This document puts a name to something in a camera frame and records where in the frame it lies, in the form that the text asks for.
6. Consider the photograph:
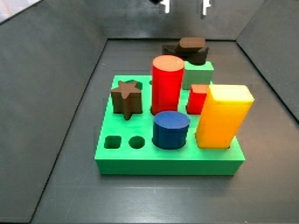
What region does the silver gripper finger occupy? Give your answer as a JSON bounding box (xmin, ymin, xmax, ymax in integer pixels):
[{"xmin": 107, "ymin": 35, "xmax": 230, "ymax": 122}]
[
  {"xmin": 150, "ymin": 0, "xmax": 170, "ymax": 14},
  {"xmin": 201, "ymin": 0, "xmax": 210, "ymax": 17}
]

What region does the small red square block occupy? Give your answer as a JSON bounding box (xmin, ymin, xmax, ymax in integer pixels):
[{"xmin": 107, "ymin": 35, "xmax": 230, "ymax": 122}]
[{"xmin": 185, "ymin": 84, "xmax": 208, "ymax": 115}]

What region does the tall yellow square block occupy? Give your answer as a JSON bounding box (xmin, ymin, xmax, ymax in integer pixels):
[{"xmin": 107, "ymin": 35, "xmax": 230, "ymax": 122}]
[{"xmin": 194, "ymin": 84, "xmax": 254, "ymax": 149}]

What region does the green fixture base block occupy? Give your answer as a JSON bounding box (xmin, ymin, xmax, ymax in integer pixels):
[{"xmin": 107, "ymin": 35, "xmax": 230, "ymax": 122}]
[{"xmin": 94, "ymin": 74, "xmax": 245, "ymax": 175}]

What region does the black curved cradle stand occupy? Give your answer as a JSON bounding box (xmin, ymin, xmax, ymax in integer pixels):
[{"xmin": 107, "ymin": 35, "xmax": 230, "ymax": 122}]
[{"xmin": 162, "ymin": 45, "xmax": 209, "ymax": 66}]

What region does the tall red cylinder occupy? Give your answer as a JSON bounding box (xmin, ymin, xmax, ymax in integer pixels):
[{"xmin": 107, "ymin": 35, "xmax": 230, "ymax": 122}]
[{"xmin": 152, "ymin": 55, "xmax": 184, "ymax": 115}]

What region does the green arch block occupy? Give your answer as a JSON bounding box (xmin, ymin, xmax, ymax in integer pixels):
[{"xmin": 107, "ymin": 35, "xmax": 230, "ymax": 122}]
[{"xmin": 181, "ymin": 61, "xmax": 213, "ymax": 90}]

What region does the brown star peg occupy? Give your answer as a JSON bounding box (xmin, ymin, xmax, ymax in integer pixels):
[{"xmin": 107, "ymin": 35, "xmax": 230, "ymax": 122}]
[{"xmin": 109, "ymin": 80, "xmax": 142, "ymax": 120}]

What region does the blue short cylinder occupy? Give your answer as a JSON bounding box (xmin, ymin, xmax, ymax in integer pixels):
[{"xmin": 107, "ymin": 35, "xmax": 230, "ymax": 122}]
[{"xmin": 152, "ymin": 111, "xmax": 190, "ymax": 150}]

